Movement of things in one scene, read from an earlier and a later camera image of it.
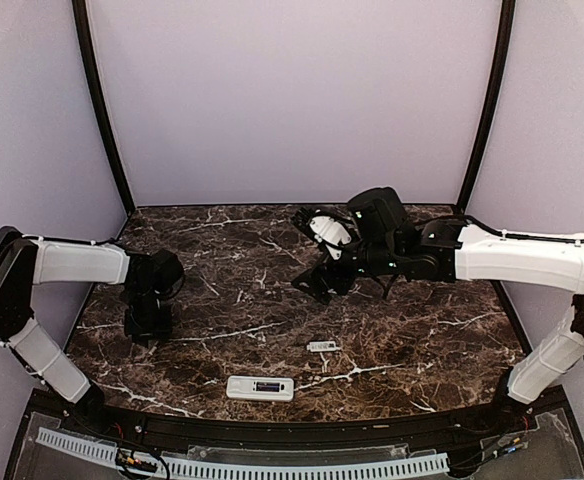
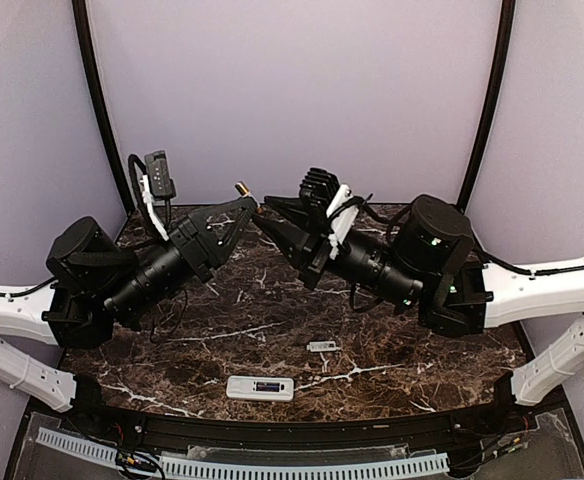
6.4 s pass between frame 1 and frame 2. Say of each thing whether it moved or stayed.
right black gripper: moved
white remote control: stayed
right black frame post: stayed
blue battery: stayed
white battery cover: stayed
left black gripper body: moved
